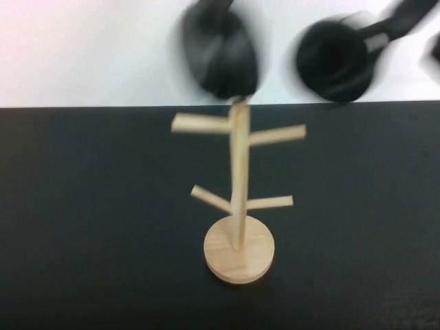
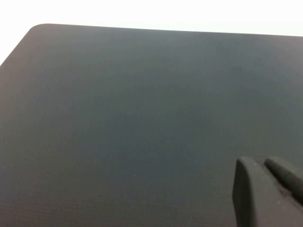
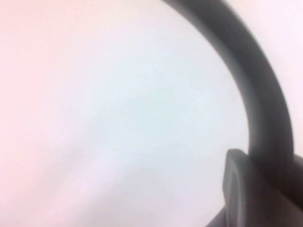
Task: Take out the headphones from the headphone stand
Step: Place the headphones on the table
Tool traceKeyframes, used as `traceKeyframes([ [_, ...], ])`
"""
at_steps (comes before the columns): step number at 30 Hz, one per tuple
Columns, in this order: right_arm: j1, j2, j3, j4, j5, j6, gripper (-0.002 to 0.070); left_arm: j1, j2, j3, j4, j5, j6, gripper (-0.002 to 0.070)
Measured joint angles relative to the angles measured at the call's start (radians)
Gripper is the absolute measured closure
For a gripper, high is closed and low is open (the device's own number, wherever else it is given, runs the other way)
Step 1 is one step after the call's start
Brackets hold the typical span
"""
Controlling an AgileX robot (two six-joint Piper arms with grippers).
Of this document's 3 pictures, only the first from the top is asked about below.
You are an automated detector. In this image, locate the wooden tree headphone stand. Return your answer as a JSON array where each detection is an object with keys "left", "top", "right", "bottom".
[{"left": 170, "top": 98, "right": 307, "bottom": 285}]

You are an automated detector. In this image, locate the black over-ear headphones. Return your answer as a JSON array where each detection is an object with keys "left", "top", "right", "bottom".
[{"left": 170, "top": 0, "right": 435, "bottom": 104}]

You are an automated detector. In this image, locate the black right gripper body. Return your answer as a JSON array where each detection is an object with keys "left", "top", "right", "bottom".
[{"left": 419, "top": 33, "right": 440, "bottom": 72}]

